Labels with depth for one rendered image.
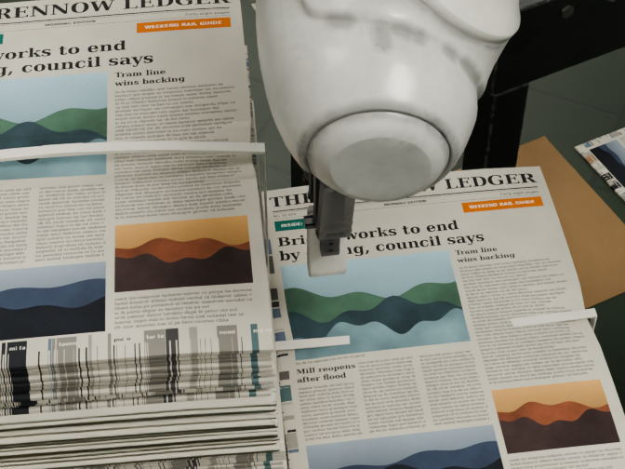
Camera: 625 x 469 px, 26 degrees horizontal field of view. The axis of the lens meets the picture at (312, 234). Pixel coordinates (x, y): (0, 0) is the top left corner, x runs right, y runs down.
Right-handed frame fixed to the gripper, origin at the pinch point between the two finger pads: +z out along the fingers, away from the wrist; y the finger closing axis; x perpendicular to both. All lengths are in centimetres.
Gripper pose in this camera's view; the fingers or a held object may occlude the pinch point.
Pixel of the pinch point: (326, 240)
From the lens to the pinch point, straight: 106.4
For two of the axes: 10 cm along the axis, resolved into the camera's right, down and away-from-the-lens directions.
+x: 9.9, -1.0, 0.9
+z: 0.0, 6.7, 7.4
